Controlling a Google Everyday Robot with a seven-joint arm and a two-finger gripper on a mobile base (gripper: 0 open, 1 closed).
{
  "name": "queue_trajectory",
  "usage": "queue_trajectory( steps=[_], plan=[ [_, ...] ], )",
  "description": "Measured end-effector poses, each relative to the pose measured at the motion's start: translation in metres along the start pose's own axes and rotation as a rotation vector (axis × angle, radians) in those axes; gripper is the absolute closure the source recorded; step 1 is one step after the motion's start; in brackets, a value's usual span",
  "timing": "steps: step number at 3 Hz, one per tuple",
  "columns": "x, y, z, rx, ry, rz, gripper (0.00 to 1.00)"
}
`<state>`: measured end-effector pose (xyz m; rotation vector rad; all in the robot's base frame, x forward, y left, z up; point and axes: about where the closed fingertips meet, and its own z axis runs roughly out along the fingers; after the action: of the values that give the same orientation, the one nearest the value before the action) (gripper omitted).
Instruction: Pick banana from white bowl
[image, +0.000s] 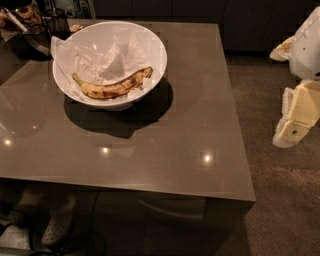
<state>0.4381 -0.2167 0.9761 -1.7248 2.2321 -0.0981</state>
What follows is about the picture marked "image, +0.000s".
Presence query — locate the white crumpled paper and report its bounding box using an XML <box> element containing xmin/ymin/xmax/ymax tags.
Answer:
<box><xmin>50</xmin><ymin>27</ymin><xmax>158</xmax><ymax>103</ymax></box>

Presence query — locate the white perforated clog shoe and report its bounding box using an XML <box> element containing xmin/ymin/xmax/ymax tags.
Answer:
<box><xmin>41</xmin><ymin>194</ymin><xmax>76</xmax><ymax>247</ymax></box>

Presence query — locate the black wire basket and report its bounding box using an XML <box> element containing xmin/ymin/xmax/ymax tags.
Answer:
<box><xmin>0</xmin><ymin>0</ymin><xmax>71</xmax><ymax>57</ymax></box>

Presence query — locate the white clog shoe left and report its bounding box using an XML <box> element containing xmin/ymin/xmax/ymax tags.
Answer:
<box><xmin>0</xmin><ymin>190</ymin><xmax>40</xmax><ymax>256</ymax></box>

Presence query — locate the white ceramic bowl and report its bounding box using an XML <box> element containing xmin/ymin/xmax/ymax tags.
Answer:
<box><xmin>51</xmin><ymin>20</ymin><xmax>168</xmax><ymax>112</ymax></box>

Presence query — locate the spotted yellow banana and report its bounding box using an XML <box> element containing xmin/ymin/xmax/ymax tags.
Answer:
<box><xmin>72</xmin><ymin>67</ymin><xmax>153</xmax><ymax>100</ymax></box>

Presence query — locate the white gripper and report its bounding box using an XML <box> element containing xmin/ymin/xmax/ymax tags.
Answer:
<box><xmin>269</xmin><ymin>6</ymin><xmax>320</xmax><ymax>148</ymax></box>

